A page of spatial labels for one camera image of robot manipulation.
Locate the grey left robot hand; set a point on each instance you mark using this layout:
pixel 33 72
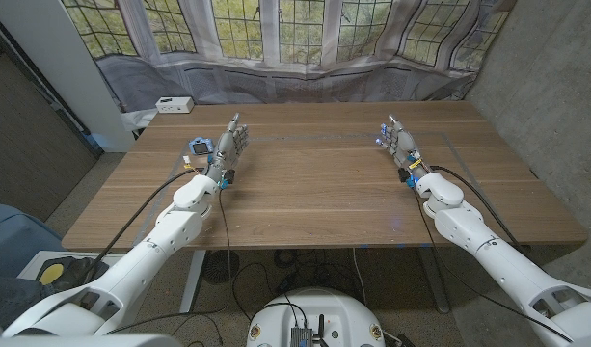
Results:
pixel 225 149

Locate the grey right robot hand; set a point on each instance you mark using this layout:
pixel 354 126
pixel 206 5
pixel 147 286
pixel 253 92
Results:
pixel 403 144

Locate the small blue toy camera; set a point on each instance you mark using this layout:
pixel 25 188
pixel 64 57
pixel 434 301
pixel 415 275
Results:
pixel 201 145

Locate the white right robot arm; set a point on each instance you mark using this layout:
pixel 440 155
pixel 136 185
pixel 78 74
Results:
pixel 507 270

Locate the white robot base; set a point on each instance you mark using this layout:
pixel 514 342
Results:
pixel 324 308

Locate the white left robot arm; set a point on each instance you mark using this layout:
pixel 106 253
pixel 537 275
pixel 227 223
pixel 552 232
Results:
pixel 131 270

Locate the white power outlet box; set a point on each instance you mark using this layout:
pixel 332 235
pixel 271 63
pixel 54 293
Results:
pixel 174 104

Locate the printed window backdrop cloth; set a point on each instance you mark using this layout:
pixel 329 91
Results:
pixel 300 82

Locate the round black fan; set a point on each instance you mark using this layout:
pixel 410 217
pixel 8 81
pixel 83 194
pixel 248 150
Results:
pixel 220 266

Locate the white table leg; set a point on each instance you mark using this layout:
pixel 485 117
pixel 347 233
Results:
pixel 193 284

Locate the grey table leg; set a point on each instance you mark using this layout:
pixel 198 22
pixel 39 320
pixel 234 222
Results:
pixel 435 284

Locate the person's black shoe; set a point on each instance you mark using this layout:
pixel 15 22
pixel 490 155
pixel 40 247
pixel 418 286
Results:
pixel 83 270

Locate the white pillar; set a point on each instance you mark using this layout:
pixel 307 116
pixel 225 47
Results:
pixel 59 58

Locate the silver module on base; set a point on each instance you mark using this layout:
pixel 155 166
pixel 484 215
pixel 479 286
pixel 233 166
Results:
pixel 301 337

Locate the yellow black foot pedal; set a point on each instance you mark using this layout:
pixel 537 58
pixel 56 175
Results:
pixel 50 274

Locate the white pedal platform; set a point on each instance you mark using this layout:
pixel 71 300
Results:
pixel 32 265

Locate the blue chair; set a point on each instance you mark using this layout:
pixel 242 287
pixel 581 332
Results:
pixel 15 236

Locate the person's blue jeans leg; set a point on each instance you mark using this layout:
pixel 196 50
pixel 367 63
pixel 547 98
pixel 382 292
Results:
pixel 10 299

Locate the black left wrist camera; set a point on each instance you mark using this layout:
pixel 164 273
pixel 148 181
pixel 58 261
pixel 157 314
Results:
pixel 230 176

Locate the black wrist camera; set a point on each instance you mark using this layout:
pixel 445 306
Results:
pixel 403 174
pixel 230 176

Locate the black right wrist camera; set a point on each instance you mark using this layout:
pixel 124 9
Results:
pixel 403 174

